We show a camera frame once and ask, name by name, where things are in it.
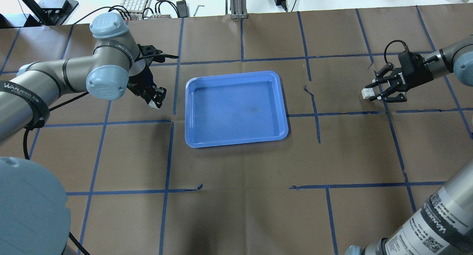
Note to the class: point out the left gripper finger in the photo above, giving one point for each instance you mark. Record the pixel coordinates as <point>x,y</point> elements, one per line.
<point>160,94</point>
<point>149,96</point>

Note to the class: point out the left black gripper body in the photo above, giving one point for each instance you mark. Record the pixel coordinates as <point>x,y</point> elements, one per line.
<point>142,79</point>

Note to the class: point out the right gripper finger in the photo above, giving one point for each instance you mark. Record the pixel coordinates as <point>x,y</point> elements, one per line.
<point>387,98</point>
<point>380,75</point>

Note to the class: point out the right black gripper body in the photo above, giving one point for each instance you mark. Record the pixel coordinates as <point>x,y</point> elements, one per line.
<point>409,78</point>

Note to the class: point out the white block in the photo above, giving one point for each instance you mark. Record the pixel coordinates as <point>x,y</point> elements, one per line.
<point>370,95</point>
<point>155,105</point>

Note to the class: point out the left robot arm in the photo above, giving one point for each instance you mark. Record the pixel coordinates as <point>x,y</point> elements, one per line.
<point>34,218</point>

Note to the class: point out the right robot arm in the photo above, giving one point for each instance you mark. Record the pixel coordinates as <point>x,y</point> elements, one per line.
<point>442,225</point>

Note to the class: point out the blue plastic tray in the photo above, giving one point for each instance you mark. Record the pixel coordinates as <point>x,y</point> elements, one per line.
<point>234,109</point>

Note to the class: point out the lower usb hub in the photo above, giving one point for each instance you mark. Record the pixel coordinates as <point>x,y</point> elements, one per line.
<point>125,17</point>

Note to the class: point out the usb hub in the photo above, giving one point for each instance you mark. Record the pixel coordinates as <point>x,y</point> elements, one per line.
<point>161,16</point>
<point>125,17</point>

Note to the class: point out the upper usb hub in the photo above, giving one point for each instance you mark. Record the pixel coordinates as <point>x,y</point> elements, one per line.
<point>161,16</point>

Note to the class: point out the white keyboard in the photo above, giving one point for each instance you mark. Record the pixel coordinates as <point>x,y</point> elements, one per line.
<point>135,2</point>

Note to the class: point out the brown paper table cover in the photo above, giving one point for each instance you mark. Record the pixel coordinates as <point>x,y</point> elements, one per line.
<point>307,133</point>

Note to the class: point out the black monitor stand base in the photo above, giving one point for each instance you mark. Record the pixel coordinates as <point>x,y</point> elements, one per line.
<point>58,10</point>

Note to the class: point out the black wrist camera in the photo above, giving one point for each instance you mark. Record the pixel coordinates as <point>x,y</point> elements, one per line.
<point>412,64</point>

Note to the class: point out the aluminium frame post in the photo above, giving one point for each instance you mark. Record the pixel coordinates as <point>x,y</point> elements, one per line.
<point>237,9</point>

